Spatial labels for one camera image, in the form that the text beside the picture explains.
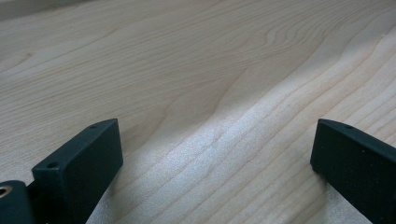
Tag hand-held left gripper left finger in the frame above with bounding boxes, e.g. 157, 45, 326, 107
31, 118, 124, 224

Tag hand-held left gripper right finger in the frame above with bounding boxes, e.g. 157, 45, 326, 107
309, 118, 396, 224

